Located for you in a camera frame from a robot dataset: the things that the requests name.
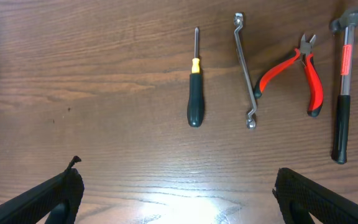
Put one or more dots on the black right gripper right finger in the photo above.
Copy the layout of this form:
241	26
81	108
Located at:
300	200

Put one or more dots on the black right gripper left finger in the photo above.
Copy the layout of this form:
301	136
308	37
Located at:
58	199

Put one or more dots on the hammer with black grip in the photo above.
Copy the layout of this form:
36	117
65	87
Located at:
347	23

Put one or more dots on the black yellow screwdriver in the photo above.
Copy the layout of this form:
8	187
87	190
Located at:
195	108

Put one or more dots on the red handled cutting pliers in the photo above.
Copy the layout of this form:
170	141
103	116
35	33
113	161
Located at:
305	55

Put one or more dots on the silver offset ring wrench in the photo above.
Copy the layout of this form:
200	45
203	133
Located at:
239	24

